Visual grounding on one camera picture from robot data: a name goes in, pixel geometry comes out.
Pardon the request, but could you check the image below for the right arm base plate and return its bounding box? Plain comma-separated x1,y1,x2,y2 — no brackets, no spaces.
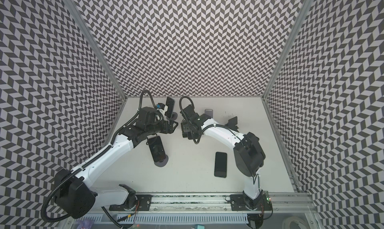
229,194,273,212

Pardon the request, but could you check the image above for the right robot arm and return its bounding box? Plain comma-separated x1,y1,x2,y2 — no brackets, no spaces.
179,96,266,211

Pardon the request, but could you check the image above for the grey round stand back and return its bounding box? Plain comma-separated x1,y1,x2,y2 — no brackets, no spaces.
167,112,178,121

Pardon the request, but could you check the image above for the black folding stand right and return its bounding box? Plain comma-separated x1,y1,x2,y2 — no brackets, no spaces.
225,116,239,132

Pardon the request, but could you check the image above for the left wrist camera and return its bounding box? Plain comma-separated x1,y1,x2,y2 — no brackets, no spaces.
156,103,168,116

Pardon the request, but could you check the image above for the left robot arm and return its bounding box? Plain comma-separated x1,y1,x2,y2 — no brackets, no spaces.
40,90,178,223

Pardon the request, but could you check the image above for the aluminium rail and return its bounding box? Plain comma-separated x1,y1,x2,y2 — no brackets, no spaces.
71,192,317,214

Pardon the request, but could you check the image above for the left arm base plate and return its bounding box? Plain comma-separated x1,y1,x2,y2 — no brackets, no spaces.
109,195,153,212

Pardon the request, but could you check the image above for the back phone teal edge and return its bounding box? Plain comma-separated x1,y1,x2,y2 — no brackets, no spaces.
165,97,175,119

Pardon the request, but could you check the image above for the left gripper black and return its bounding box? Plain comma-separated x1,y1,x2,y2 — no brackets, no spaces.
146,119,180,136

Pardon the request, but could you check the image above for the grey round stand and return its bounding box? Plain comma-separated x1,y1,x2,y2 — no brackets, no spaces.
154,155,169,167
204,109,214,118
167,112,178,121

